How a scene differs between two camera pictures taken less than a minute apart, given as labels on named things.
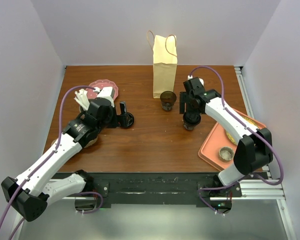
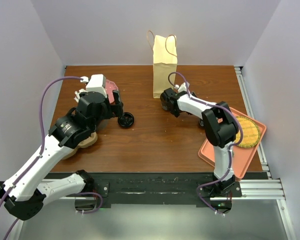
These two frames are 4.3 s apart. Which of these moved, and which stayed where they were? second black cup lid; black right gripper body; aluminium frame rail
Moved: black right gripper body
Stayed: second black cup lid; aluminium frame rail
